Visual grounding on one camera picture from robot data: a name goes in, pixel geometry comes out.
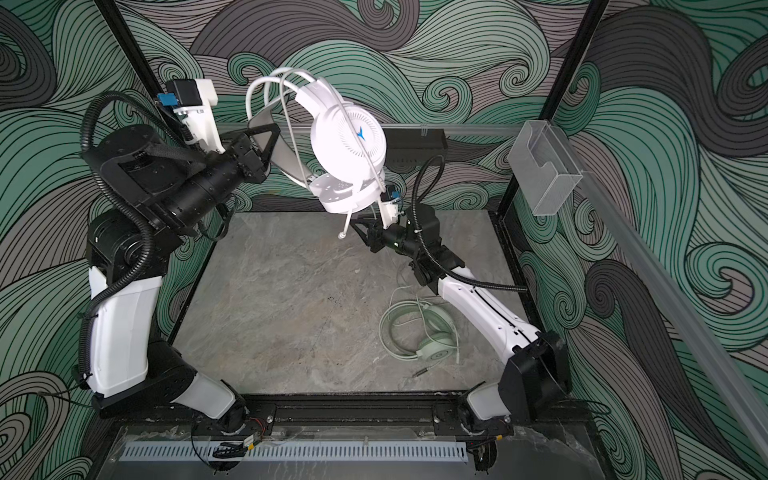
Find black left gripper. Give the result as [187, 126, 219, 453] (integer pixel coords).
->
[162, 122, 274, 238]

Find white over-ear headphones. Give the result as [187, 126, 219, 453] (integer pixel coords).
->
[245, 67, 387, 215]

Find green over-ear headphones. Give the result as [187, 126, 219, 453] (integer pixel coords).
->
[415, 302, 460, 362]

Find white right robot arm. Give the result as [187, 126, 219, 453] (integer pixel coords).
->
[352, 218, 571, 423]

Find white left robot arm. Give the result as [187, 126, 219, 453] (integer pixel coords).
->
[78, 123, 280, 434]

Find black perforated metal tray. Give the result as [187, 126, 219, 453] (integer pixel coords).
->
[384, 128, 448, 174]

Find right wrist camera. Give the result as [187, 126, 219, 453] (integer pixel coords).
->
[377, 184, 402, 229]

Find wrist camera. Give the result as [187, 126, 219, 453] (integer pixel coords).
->
[377, 184, 402, 229]
[157, 79, 225, 153]

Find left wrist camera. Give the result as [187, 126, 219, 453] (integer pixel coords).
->
[157, 79, 225, 153]

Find black corrugated hose right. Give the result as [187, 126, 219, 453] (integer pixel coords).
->
[411, 154, 529, 294]

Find black corner frame post left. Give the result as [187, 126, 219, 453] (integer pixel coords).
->
[80, 1, 192, 158]

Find black corner frame post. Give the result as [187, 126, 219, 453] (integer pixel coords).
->
[497, 1, 609, 219]
[80, 1, 192, 158]

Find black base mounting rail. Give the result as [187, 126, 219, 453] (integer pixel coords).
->
[114, 390, 586, 436]

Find clear plastic wall holder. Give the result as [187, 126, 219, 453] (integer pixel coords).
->
[507, 120, 583, 216]

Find black corner frame post right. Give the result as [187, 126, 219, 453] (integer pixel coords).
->
[497, 1, 609, 219]

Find white slotted cable duct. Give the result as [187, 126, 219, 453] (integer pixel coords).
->
[117, 440, 469, 463]

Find aluminium rail right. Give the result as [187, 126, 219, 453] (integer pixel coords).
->
[552, 127, 767, 460]

